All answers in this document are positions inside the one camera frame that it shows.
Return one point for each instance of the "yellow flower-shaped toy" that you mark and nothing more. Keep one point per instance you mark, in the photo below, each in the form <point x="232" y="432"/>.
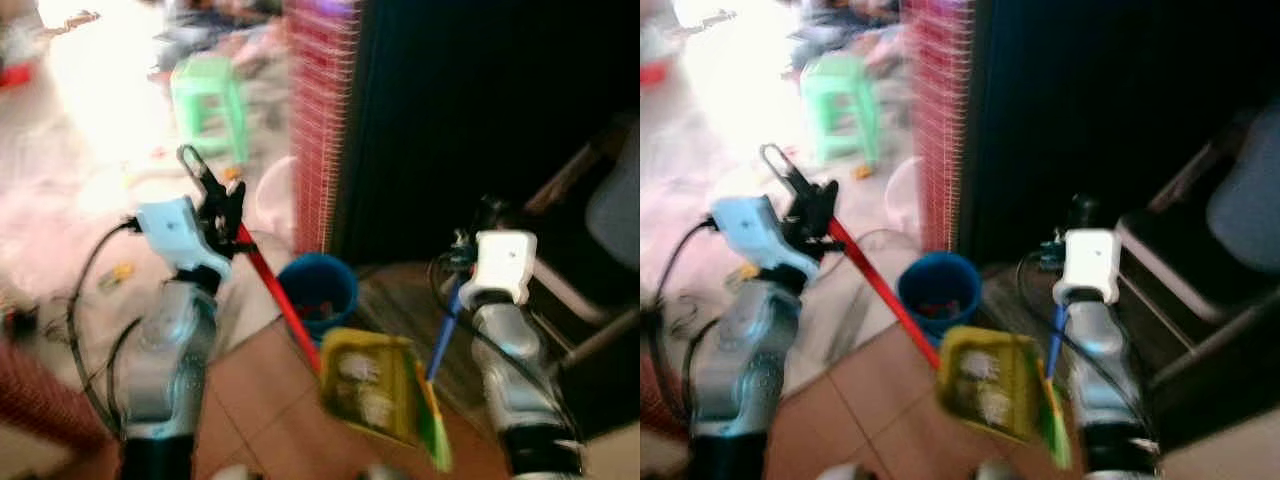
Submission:
<point x="122" y="272"/>
<point x="745" y="272"/>

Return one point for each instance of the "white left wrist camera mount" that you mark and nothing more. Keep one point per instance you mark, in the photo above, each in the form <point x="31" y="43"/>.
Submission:
<point x="175" y="230"/>
<point x="755" y="228"/>

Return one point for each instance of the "silver robot leg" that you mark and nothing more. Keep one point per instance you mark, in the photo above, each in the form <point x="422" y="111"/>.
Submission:
<point x="235" y="472"/>
<point x="380" y="472"/>
<point x="995" y="470"/>
<point x="845" y="472"/>

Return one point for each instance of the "white plastic bucket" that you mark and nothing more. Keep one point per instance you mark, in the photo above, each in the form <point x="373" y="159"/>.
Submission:
<point x="905" y="195"/>
<point x="275" y="195"/>

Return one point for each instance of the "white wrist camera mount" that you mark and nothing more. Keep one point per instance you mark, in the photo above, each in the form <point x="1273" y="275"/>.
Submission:
<point x="505" y="265"/>
<point x="755" y="228"/>
<point x="175" y="230"/>
<point x="1090" y="262"/>

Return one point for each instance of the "small orange-yellow toy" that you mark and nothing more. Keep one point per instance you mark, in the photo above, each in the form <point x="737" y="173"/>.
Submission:
<point x="862" y="172"/>
<point x="232" y="173"/>

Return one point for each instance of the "silver left robot leg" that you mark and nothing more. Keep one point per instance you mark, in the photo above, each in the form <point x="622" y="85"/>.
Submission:
<point x="845" y="472"/>
<point x="235" y="472"/>

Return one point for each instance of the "red plastic basin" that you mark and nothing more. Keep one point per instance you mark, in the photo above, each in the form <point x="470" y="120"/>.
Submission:
<point x="15" y="72"/>
<point x="655" y="70"/>

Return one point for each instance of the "grey chair with frame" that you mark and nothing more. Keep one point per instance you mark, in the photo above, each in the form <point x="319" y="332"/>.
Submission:
<point x="1245" y="200"/>
<point x="612" y="205"/>

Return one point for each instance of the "blue plastic bucket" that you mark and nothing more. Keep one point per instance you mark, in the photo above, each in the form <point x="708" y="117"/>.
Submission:
<point x="332" y="298"/>
<point x="940" y="290"/>

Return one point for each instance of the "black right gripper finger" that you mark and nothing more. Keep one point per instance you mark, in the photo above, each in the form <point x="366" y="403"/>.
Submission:
<point x="1086" y="212"/>
<point x="495" y="215"/>

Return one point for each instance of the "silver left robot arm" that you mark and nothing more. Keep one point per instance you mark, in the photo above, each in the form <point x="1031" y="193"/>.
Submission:
<point x="735" y="370"/>
<point x="170" y="360"/>

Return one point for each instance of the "silver right robot leg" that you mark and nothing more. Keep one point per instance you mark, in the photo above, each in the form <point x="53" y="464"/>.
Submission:
<point x="995" y="470"/>
<point x="380" y="472"/>

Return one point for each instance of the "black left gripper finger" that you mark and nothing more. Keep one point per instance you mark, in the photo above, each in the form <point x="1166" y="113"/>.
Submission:
<point x="222" y="198"/>
<point x="812" y="198"/>

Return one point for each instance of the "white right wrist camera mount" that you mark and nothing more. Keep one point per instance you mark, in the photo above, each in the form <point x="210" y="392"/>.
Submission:
<point x="1090" y="262"/>
<point x="505" y="265"/>

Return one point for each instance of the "green plastic stool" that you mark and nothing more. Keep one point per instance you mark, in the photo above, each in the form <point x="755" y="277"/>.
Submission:
<point x="210" y="95"/>
<point x="845" y="95"/>

